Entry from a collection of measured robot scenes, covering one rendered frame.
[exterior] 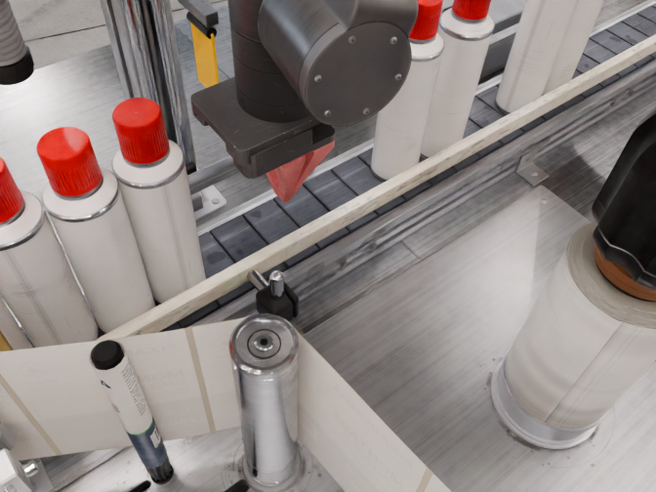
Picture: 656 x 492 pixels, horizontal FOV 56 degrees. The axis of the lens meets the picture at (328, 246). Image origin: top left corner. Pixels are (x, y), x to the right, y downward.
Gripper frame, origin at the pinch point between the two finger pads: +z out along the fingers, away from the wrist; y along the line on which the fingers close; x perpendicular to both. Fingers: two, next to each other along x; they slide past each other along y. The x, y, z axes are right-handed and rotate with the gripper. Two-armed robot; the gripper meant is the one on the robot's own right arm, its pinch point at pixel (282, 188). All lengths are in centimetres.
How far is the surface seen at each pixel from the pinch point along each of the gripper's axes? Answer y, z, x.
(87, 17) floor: 43, 104, 198
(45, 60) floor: 19, 103, 180
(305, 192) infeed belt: 8.6, 13.5, 8.7
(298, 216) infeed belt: 6.1, 13.4, 6.5
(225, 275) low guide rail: -5.0, 9.7, 1.9
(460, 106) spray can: 24.4, 5.8, 3.6
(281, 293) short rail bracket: -2.5, 8.4, -3.2
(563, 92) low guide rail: 41.4, 10.4, 2.1
